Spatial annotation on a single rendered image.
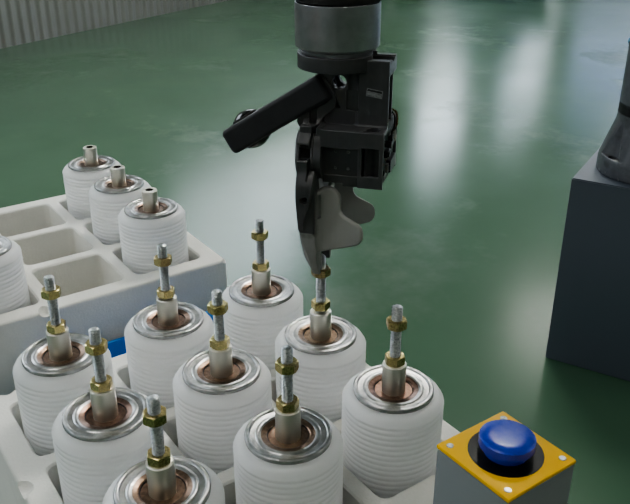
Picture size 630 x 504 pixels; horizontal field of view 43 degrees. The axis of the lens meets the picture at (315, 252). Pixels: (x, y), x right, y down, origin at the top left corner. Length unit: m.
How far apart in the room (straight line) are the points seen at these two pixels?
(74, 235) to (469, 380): 0.65
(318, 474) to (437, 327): 0.71
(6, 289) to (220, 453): 0.42
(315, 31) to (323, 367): 0.33
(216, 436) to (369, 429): 0.15
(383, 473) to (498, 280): 0.82
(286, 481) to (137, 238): 0.56
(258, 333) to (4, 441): 0.28
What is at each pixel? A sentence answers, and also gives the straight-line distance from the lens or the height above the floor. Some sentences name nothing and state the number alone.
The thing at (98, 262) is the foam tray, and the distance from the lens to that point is 1.23.
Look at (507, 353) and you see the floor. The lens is 1.31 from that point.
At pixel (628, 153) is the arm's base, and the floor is 0.34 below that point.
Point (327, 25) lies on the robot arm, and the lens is 0.69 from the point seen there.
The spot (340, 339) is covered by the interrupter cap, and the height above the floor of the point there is 0.25.
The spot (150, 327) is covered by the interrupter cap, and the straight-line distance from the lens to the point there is 0.87.
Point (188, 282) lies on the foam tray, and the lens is 1.15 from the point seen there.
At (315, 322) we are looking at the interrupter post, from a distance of 0.82.
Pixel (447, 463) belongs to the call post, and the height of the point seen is 0.31.
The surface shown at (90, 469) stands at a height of 0.23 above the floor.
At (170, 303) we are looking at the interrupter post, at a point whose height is 0.28.
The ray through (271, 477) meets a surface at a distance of 0.68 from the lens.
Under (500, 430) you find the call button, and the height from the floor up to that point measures 0.33.
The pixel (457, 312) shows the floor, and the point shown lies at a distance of 1.41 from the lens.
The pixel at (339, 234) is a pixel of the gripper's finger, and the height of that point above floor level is 0.38.
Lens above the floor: 0.69
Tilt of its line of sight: 26 degrees down
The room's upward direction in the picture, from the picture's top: straight up
